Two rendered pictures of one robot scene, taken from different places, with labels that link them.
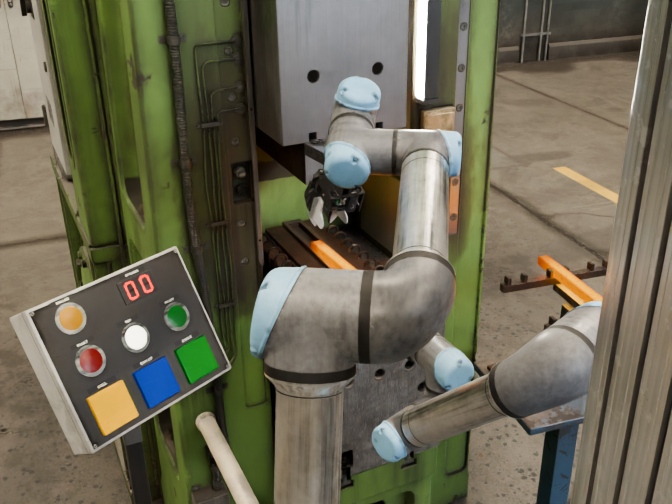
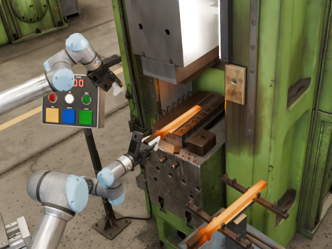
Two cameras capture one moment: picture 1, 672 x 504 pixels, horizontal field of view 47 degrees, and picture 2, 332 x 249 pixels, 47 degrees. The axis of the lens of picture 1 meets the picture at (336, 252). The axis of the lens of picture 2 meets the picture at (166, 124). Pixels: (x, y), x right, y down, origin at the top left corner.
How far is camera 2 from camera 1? 1.81 m
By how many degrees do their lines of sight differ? 59
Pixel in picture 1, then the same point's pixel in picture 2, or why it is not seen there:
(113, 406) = (51, 114)
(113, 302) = not seen: hidden behind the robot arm
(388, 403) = (176, 191)
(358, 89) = (71, 39)
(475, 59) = (264, 45)
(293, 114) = (135, 40)
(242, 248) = (150, 90)
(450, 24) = (244, 19)
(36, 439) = not seen: hidden behind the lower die
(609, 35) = not seen: outside the picture
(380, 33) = (166, 15)
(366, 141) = (52, 61)
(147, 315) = (76, 93)
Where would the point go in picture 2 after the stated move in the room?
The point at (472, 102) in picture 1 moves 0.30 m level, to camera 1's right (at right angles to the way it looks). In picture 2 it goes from (262, 71) to (317, 103)
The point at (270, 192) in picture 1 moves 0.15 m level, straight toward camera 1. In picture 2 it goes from (217, 75) to (195, 83)
